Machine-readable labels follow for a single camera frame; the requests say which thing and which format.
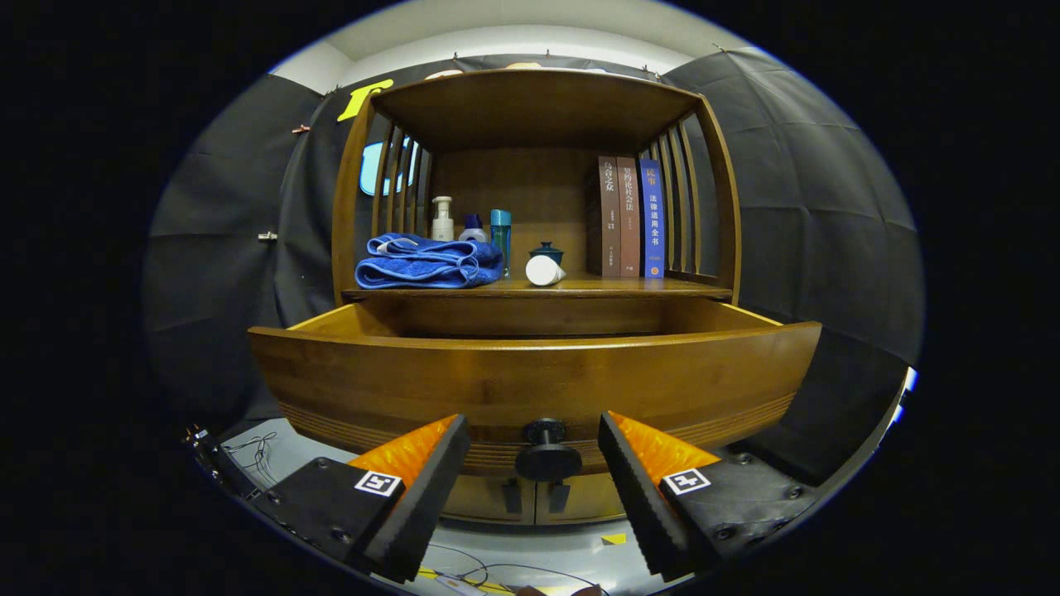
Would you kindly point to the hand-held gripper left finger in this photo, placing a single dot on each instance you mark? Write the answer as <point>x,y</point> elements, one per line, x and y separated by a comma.
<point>426,501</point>

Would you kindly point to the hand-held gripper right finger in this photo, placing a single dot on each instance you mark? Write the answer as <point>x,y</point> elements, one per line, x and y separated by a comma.
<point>638,497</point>

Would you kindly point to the black drawer knob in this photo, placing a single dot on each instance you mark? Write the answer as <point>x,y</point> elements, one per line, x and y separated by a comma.
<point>546,459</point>

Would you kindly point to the brown wooden drawer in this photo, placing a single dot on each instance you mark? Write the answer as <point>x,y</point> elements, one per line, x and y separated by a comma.
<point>497,372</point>

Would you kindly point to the white facial cleanser tube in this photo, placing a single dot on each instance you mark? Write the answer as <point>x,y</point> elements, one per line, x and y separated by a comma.
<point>542,271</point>

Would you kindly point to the wooden cabinet door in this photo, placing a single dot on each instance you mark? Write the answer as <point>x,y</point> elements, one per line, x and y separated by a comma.
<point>592,498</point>
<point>476,501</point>

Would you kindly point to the wooden countertop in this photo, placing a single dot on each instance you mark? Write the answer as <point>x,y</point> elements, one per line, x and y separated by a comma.
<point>629,286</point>

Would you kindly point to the brown wooden cabinet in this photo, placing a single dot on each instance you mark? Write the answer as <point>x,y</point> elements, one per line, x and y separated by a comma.
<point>530,108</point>

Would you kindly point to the yellow tape piece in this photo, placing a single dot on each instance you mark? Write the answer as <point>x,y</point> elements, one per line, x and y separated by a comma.
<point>614,538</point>

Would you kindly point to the folded blue towel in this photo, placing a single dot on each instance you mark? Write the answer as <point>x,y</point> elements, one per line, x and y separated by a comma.
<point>431,265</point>

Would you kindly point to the blue lidded teacup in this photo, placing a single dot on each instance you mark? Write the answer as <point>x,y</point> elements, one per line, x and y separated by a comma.
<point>548,251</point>

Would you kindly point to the white blue-capped lotion bottle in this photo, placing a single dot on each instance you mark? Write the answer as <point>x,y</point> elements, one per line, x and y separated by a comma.
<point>473,233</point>

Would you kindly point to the white pump bottle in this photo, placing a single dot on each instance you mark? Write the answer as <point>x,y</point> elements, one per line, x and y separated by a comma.
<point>443,225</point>

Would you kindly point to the teal transparent bottle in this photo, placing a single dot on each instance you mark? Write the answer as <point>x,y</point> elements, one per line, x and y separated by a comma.
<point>500,232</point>

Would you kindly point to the reddish brown book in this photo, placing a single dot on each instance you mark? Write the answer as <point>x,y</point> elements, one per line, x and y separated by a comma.
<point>629,215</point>

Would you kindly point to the blue book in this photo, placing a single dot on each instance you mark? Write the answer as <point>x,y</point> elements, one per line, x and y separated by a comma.
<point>652,215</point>

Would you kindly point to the dark brown book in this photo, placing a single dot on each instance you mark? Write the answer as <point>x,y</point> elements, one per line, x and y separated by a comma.
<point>609,215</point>

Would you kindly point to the black backdrop cloth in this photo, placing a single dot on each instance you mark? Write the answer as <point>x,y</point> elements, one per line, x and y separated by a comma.
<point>828,207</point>

